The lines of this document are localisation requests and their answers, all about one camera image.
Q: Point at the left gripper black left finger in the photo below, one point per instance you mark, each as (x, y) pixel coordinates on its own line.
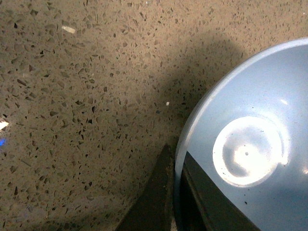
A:
(153, 209)

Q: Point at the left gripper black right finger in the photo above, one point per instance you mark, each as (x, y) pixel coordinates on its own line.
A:
(204, 207)

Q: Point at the blue bowl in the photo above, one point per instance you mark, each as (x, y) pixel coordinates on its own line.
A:
(249, 134)

